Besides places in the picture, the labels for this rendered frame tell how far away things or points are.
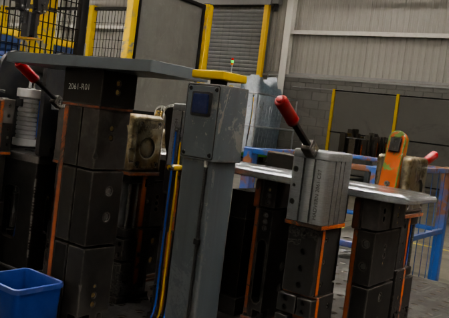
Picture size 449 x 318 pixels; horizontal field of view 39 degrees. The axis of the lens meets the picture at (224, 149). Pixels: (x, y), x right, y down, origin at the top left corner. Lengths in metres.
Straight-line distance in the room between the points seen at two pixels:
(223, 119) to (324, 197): 0.21
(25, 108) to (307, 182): 0.71
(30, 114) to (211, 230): 0.65
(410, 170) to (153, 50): 3.63
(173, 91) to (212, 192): 4.08
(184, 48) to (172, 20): 0.27
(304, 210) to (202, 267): 0.19
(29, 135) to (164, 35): 3.46
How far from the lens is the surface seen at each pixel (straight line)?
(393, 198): 1.06
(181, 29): 5.02
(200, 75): 0.93
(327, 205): 1.00
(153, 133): 1.28
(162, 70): 0.96
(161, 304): 1.19
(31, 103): 1.45
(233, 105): 0.92
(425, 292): 1.77
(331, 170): 0.99
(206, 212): 0.91
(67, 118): 1.13
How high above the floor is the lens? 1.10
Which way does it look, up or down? 3 degrees down
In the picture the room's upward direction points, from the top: 7 degrees clockwise
